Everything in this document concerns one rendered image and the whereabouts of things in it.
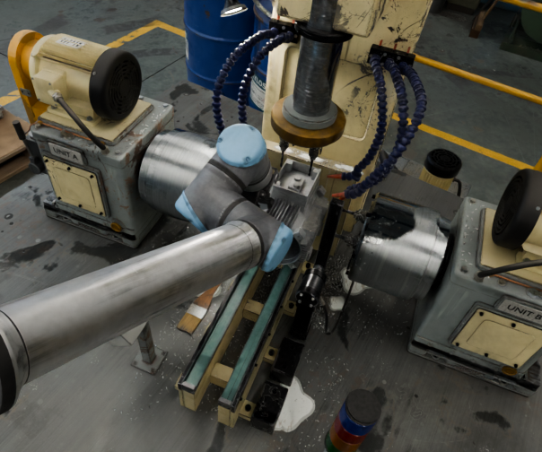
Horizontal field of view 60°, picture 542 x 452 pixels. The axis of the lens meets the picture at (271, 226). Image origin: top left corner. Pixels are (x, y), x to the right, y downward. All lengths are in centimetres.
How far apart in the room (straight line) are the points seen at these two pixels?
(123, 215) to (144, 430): 60
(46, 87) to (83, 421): 82
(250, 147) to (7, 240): 98
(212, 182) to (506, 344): 81
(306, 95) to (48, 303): 72
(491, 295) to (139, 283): 82
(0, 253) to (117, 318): 108
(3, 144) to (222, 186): 238
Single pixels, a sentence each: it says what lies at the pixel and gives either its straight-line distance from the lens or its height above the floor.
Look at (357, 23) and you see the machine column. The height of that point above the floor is 158.
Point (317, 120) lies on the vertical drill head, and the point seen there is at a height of 136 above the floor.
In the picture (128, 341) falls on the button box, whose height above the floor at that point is 106.
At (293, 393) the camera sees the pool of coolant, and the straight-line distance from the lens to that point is 127.
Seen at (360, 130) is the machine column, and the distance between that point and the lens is 136.
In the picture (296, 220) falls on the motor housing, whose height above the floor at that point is 108.
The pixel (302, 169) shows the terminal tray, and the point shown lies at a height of 113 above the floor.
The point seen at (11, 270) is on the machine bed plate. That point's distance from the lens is 157.
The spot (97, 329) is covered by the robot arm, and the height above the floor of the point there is 149.
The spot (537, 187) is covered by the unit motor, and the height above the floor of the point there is 136.
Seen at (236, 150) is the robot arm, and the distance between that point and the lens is 88.
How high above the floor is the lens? 196
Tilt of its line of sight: 47 degrees down
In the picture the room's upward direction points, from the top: 8 degrees clockwise
